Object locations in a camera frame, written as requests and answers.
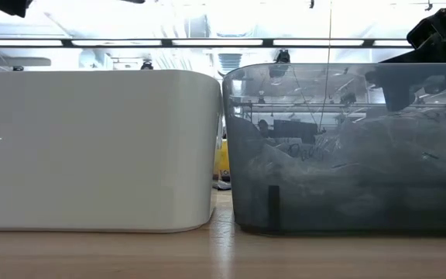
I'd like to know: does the smoky transparent plastic bin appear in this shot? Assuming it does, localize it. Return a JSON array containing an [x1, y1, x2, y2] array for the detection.
[[221, 62, 446, 236]]

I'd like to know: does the grey louvred vent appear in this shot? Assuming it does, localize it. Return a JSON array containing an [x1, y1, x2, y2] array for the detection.
[[218, 53, 243, 74]]

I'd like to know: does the yellow disinfecting wipes canister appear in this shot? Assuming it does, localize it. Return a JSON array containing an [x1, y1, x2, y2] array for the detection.
[[213, 139, 231, 176]]

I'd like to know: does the black horizontal room beam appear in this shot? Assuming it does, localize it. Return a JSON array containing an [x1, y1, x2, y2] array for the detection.
[[0, 37, 412, 49]]

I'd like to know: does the white plastic bin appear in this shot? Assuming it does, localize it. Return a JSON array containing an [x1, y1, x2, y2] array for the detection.
[[0, 69, 223, 233]]

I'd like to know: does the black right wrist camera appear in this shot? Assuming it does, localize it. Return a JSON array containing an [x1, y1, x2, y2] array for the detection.
[[407, 15, 446, 51]]

